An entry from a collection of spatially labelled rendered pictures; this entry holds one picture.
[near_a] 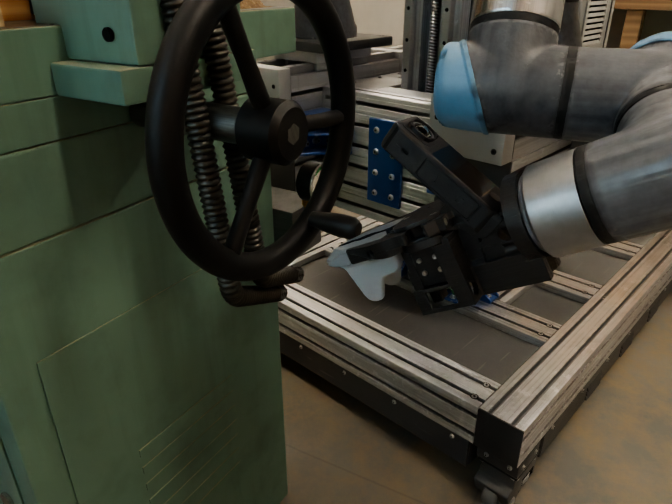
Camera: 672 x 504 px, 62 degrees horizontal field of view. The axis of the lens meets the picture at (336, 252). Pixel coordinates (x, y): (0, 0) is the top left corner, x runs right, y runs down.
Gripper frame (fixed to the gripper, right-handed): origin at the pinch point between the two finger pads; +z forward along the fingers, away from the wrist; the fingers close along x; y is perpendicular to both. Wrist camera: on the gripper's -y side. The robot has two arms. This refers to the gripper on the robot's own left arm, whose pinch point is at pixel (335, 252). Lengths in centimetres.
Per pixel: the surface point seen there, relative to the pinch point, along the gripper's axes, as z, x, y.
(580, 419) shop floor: 15, 73, 72
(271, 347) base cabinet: 36.2, 17.8, 15.7
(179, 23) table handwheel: -5.9, -12.0, -21.7
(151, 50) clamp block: 2.7, -7.5, -23.5
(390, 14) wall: 131, 320, -76
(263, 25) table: 11.0, 20.4, -28.0
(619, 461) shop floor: 6, 64, 76
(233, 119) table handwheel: 1.7, -3.1, -15.7
